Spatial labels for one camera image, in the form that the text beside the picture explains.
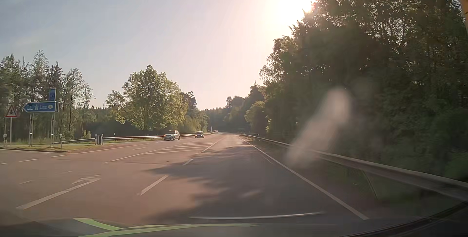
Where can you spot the dark car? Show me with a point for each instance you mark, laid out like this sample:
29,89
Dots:
199,134

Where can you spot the silver car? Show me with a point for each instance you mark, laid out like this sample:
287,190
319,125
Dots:
172,135

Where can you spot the grey asphalt road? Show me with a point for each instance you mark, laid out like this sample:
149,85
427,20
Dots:
226,178

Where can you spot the large green tree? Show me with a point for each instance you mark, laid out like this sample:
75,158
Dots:
150,100

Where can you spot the car's own bonnet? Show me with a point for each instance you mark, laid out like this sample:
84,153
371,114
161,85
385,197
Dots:
204,229

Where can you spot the wood of green trees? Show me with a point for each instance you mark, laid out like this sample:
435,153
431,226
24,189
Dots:
365,65

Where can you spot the street cabinet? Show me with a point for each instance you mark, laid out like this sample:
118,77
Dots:
99,139

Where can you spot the grass verge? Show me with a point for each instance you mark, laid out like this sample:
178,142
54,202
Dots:
55,146
365,187

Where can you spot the blue direction sign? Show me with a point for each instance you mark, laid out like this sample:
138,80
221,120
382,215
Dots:
41,107

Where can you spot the row of green trees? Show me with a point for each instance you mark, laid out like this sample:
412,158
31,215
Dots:
40,94

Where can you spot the triangular warning sign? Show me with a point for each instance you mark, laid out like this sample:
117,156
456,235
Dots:
11,112

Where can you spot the metal guard rail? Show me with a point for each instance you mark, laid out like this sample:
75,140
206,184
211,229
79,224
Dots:
128,138
387,171

